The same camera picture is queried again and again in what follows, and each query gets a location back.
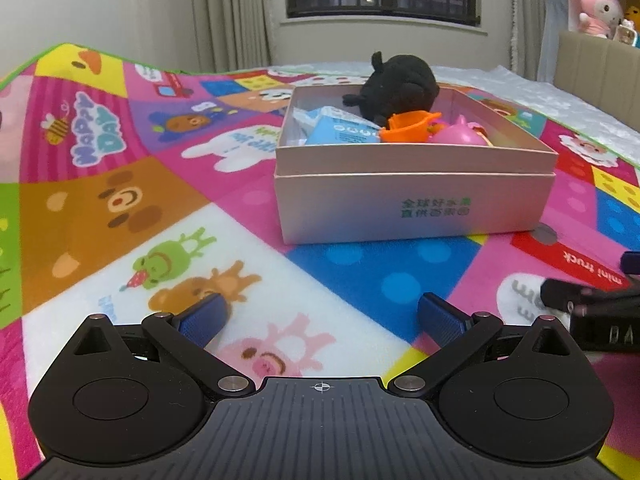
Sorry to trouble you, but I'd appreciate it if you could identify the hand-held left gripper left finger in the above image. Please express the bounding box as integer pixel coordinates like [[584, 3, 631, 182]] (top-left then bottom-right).
[[67, 291, 253, 397]]

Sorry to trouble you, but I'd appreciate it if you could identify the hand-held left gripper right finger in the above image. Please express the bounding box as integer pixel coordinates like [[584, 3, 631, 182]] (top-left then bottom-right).
[[389, 291, 575, 397]]

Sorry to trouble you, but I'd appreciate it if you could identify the pink cardboard box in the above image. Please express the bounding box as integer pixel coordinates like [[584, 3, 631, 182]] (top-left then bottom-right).
[[273, 85, 559, 246]]

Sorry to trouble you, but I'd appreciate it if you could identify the pink plastic toy strainer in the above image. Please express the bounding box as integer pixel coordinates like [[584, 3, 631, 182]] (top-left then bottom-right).
[[430, 115, 490, 147]]

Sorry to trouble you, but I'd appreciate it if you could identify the orange crab toy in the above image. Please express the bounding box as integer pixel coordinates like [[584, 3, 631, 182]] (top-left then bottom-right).
[[378, 110, 441, 144]]

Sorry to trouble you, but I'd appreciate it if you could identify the blue wet wipe packet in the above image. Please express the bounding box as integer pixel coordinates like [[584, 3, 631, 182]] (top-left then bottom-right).
[[292, 105, 383, 146]]

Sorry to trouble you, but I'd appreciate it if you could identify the black plush toy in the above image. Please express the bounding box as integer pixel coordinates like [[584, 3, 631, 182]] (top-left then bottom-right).
[[342, 51, 441, 128]]

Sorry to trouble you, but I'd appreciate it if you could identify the colourful cartoon play mat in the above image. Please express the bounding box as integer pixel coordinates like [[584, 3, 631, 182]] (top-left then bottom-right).
[[0, 42, 640, 480]]

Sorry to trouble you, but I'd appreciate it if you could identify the beige padded headboard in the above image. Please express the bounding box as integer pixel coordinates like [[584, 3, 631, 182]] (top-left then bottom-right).
[[552, 30, 640, 121]]

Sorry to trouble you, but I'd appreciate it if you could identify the pale grey cloth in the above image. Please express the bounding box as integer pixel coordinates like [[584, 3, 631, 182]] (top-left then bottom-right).
[[537, 0, 571, 83]]

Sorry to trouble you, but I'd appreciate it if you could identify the pink plush toy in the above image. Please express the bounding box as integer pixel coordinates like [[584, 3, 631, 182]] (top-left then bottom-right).
[[566, 0, 625, 38]]

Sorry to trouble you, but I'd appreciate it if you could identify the beige curtain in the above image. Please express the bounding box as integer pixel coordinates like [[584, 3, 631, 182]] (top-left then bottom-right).
[[187, 0, 276, 73]]

